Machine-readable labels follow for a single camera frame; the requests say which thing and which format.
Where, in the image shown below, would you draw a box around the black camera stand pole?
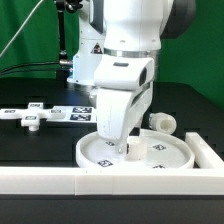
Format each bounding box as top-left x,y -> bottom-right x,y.
53,0 -> 83,74

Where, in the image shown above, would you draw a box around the white marker sheet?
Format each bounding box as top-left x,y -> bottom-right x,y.
53,106 -> 97,123

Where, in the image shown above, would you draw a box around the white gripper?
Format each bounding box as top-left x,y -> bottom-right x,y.
94,55 -> 155,153

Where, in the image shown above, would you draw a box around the grey diagonal cable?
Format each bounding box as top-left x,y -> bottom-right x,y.
0,0 -> 44,58

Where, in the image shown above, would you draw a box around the white L-shaped fence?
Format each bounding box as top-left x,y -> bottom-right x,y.
0,132 -> 224,195

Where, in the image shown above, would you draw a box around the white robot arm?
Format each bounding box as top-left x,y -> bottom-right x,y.
68,0 -> 196,153

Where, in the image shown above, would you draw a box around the white round table top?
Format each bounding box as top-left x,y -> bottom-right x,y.
76,129 -> 195,169

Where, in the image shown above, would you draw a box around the black cables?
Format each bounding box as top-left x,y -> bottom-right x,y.
0,61 -> 73,76

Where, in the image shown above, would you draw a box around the white cross-shaped table base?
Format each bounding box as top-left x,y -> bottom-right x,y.
0,101 -> 65,132

